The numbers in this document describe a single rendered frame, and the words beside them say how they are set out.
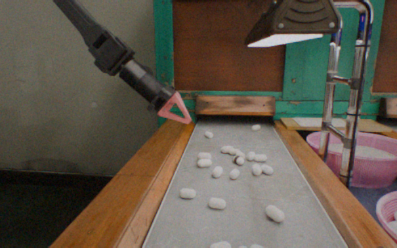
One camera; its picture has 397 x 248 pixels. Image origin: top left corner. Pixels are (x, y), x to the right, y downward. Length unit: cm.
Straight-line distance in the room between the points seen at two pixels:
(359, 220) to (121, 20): 189
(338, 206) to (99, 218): 39
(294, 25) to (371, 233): 31
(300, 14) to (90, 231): 40
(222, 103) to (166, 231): 71
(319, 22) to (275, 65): 80
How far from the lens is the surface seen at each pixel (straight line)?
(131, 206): 54
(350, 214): 56
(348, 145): 68
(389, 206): 65
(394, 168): 92
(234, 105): 113
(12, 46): 259
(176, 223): 53
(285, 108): 120
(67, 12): 89
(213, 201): 56
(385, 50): 131
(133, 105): 216
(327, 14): 41
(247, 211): 57
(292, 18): 40
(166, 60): 119
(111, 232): 48
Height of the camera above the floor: 102
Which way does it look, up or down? 14 degrees down
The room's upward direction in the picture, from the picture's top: straight up
